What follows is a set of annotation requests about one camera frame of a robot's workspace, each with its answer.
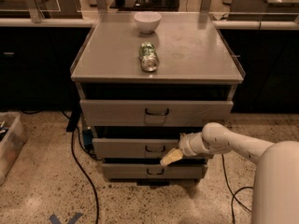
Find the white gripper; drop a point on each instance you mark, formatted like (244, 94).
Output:
(185, 146)

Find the grey drawer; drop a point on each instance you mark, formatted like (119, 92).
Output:
(133, 148)
(153, 113)
(152, 171)

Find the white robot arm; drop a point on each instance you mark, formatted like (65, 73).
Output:
(275, 197)

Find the grey bottom drawer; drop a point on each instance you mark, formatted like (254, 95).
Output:
(152, 171)

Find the grey drawer cabinet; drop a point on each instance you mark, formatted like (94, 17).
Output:
(195, 65)

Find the grey top drawer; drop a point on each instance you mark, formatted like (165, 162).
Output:
(153, 113)

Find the blue power box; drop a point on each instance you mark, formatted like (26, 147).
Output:
(87, 137)

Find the green soda can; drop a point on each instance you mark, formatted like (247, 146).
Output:
(148, 57)

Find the white bowl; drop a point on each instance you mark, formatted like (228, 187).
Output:
(147, 21)

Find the clear plastic bin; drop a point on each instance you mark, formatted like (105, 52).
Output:
(12, 138)

